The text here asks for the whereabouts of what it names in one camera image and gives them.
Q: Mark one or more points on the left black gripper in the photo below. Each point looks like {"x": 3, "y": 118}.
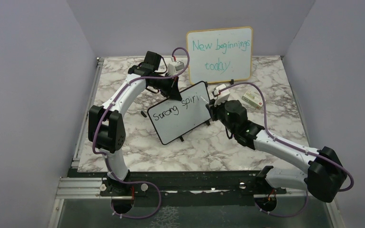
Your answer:
{"x": 175, "y": 93}

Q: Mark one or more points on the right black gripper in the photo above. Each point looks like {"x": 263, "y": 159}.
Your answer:
{"x": 212, "y": 109}

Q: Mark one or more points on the black framed whiteboard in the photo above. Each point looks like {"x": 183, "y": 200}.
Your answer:
{"x": 172, "y": 118}

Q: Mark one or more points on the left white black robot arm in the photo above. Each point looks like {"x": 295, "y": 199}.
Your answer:
{"x": 106, "y": 129}

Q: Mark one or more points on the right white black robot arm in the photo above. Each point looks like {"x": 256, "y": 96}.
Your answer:
{"x": 321, "y": 171}

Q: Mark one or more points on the silver black whiteboard stand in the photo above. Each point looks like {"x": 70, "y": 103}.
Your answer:
{"x": 195, "y": 129}

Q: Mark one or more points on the yellow framed whiteboard with writing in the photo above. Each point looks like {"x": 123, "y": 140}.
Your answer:
{"x": 220, "y": 55}

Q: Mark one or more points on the white green eraser box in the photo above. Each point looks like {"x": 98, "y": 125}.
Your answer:
{"x": 253, "y": 99}

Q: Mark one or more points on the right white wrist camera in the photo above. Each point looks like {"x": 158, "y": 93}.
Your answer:
{"x": 220, "y": 94}

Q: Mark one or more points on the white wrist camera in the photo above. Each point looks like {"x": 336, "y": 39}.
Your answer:
{"x": 220, "y": 94}
{"x": 175, "y": 67}

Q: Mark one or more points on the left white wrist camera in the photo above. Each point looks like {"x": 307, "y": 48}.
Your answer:
{"x": 175, "y": 67}

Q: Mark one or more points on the black aluminium base frame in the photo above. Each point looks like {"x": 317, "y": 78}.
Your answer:
{"x": 188, "y": 199}

